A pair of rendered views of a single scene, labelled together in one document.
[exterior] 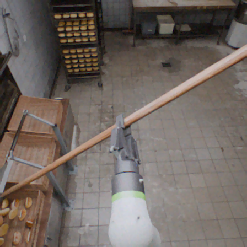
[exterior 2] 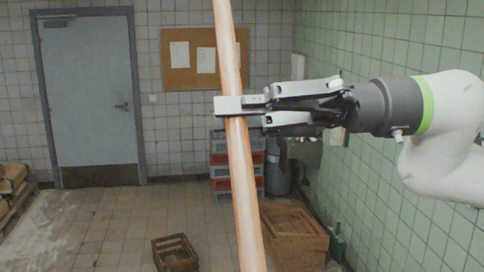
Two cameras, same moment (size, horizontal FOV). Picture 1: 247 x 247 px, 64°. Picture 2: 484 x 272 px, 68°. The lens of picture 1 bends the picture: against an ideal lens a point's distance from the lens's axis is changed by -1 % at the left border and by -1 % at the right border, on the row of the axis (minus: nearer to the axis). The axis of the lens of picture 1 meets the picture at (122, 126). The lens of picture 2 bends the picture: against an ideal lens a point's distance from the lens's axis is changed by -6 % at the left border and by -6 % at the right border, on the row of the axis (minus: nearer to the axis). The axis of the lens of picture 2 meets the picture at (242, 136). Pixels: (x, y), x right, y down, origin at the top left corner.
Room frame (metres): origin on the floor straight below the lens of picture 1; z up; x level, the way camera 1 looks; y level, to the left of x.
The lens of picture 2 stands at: (0.51, 0.51, 2.10)
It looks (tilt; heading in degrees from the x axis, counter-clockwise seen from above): 18 degrees down; 264
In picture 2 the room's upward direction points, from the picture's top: straight up
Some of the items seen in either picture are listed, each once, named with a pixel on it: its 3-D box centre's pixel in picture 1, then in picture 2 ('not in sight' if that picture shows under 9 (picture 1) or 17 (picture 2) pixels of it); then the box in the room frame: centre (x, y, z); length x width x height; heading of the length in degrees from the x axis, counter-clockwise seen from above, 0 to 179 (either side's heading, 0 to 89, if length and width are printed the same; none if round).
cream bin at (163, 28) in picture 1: (164, 24); not in sight; (5.06, -1.04, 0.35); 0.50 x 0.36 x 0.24; 4
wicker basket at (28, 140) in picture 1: (25, 160); not in sight; (1.03, 0.99, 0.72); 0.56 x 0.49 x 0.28; 3
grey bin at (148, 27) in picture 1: (147, 24); not in sight; (5.04, -0.62, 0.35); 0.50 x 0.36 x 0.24; 3
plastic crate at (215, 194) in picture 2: not in sight; (236, 187); (0.16, -3.58, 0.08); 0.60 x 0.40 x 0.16; 5
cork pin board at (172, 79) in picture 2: not in sight; (205, 58); (0.49, -3.97, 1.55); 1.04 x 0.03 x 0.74; 3
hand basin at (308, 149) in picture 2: not in sight; (297, 151); (-0.43, -3.07, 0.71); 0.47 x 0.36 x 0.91; 93
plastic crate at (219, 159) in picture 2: not in sight; (236, 152); (0.17, -3.57, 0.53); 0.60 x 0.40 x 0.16; 179
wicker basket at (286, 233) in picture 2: not in sight; (290, 225); (-0.19, -2.30, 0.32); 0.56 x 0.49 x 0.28; 101
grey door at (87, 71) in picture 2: not in sight; (90, 103); (1.83, -3.88, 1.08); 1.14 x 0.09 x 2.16; 3
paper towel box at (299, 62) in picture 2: not in sight; (299, 72); (-0.53, -3.58, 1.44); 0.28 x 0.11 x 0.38; 93
